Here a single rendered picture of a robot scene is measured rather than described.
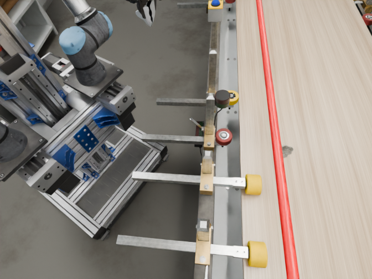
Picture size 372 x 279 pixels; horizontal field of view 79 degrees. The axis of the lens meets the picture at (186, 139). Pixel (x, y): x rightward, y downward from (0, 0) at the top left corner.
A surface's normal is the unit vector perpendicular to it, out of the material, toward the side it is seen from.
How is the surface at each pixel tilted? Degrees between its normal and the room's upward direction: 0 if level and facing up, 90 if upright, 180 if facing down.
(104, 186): 0
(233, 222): 0
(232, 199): 0
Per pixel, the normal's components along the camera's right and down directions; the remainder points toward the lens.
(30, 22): -0.07, 0.86
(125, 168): -0.07, -0.52
